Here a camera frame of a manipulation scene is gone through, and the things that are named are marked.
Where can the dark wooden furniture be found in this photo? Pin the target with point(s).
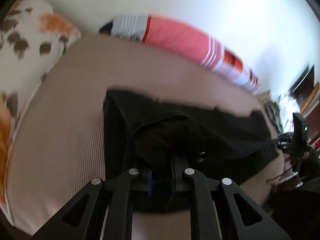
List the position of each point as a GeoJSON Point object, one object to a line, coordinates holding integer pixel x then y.
{"type": "Point", "coordinates": [305, 89]}

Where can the white patterned cloth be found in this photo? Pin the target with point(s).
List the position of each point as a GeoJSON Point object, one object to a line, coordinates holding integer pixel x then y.
{"type": "Point", "coordinates": [287, 106]}

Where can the white floral pillow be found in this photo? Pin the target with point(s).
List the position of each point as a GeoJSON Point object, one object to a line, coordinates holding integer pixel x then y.
{"type": "Point", "coordinates": [33, 38]}

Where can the pink plaid bolster pillow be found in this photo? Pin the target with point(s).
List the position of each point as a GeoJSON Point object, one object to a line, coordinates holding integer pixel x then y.
{"type": "Point", "coordinates": [186, 41]}

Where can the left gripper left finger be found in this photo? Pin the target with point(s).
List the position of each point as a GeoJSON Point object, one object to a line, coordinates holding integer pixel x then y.
{"type": "Point", "coordinates": [100, 210]}

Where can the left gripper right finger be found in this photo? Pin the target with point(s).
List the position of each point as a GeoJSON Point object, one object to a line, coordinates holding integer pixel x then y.
{"type": "Point", "coordinates": [220, 209]}

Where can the black pants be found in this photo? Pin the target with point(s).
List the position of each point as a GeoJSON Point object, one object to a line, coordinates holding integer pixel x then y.
{"type": "Point", "coordinates": [160, 139]}

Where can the beige woven bed cover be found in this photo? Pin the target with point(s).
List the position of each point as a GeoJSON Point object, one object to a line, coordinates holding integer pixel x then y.
{"type": "Point", "coordinates": [59, 147]}

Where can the striped navy olive garment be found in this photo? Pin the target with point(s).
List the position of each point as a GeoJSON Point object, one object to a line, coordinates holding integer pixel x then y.
{"type": "Point", "coordinates": [273, 111]}

